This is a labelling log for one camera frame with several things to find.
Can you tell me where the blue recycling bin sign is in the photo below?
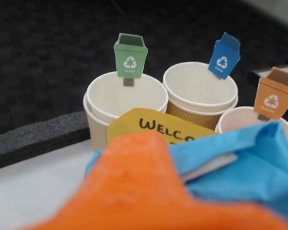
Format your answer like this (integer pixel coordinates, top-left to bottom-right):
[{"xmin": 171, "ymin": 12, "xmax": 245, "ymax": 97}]
[{"xmin": 208, "ymin": 32, "xmax": 241, "ymax": 80}]

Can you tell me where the orange recycling bin sign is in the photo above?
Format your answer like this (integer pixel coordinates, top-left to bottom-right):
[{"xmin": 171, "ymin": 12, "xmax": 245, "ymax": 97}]
[{"xmin": 253, "ymin": 67, "xmax": 288, "ymax": 122}]

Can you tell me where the beige ripple paper cup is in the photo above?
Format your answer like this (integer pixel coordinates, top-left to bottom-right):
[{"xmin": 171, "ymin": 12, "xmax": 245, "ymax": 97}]
[
  {"xmin": 83, "ymin": 71, "xmax": 169, "ymax": 153},
  {"xmin": 215, "ymin": 106, "xmax": 288, "ymax": 144},
  {"xmin": 162, "ymin": 61, "xmax": 239, "ymax": 131}
]

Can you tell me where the green recycling bin sign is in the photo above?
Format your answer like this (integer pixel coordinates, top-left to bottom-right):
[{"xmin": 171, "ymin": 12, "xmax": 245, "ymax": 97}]
[{"xmin": 113, "ymin": 33, "xmax": 149, "ymax": 87}]

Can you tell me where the blue paper ball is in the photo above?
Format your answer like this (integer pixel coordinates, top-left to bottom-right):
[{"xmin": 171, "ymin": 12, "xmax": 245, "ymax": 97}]
[{"xmin": 85, "ymin": 120, "xmax": 288, "ymax": 228}]

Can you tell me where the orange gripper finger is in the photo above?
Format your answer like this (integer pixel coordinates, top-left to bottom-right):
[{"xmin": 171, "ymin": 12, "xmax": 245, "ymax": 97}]
[{"xmin": 21, "ymin": 132, "xmax": 288, "ymax": 230}]

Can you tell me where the yellow handwritten welcome sign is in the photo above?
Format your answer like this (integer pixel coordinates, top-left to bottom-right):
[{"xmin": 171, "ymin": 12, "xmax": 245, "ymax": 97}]
[{"xmin": 107, "ymin": 107, "xmax": 219, "ymax": 151}]

